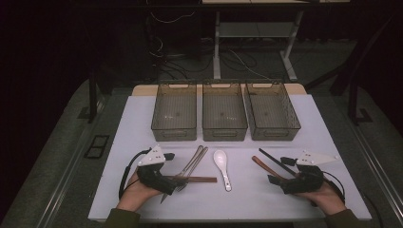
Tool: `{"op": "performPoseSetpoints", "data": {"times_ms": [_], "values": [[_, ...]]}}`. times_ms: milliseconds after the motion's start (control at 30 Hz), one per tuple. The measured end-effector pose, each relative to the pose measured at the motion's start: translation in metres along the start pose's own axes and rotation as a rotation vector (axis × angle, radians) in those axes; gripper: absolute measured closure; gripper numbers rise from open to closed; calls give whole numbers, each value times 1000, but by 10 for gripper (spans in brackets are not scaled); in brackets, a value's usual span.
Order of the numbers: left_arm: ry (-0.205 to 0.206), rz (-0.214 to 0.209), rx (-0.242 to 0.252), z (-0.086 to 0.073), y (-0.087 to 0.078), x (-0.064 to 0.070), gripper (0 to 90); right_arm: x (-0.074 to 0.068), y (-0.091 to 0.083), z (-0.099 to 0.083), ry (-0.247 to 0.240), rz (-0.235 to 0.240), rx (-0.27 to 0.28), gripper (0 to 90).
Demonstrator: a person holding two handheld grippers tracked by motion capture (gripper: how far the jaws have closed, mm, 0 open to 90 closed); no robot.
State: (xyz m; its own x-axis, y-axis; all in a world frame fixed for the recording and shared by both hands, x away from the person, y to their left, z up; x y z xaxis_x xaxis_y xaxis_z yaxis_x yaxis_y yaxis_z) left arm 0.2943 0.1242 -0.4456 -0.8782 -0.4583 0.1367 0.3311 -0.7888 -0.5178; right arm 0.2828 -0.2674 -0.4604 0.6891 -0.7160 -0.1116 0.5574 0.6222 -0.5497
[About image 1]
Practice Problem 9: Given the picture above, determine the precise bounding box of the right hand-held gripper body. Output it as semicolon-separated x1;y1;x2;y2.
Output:
279;150;340;195

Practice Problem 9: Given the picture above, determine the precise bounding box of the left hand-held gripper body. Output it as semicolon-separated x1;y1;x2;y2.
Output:
136;144;177;196

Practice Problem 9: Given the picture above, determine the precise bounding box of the black chopstick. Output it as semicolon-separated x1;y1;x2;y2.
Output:
259;147;300;177
259;148;299;179

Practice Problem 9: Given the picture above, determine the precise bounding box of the brown wooden spoon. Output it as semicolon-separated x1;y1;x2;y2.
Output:
251;155;281;181

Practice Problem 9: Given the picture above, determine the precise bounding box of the metal knife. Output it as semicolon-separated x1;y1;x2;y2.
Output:
160;144;204;204

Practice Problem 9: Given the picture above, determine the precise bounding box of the metal cutlery pair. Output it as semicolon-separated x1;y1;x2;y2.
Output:
175;146;209;193

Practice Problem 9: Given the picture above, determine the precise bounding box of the smoky transparent plastic bin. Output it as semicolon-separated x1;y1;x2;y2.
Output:
150;82;198;143
201;81;249;143
244;81;302;142

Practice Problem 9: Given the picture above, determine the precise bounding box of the white ceramic spoon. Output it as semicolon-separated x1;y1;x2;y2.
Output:
213;149;233;193

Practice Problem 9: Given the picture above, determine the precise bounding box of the person's left hand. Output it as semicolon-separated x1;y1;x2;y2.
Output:
117;172;161;213

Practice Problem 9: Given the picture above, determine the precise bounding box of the person's right hand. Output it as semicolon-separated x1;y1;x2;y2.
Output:
296;181;348;217

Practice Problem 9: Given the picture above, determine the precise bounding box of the white table cover sheet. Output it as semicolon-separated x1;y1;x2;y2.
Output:
87;93;373;222

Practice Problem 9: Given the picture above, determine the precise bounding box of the black upright stand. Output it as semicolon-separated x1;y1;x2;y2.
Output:
77;67;107;124
346;75;374;126

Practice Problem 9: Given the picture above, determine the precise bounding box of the slanted black stand leg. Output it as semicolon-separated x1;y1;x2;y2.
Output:
304;13;395;97

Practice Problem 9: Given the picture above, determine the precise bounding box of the white desk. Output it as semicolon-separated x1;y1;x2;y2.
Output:
201;0;351;83

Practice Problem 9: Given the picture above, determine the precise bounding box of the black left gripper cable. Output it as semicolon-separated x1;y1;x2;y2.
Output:
118;147;153;200

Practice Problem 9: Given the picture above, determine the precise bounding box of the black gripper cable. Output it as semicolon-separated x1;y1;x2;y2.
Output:
322;170;347;204
118;147;153;200

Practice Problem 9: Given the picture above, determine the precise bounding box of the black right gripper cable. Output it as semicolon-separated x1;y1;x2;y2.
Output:
322;170;347;204

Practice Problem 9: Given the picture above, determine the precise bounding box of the metal floor rail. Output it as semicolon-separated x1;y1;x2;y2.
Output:
346;122;403;219
34;123;107;228

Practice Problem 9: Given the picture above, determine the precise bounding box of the black floor cable bundle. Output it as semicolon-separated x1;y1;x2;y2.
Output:
145;13;220;81

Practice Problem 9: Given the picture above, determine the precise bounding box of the thin white floor cable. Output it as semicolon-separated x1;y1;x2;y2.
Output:
227;48;272;80

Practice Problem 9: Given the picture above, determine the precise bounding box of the hanging white cable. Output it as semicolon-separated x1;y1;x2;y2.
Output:
149;10;197;25

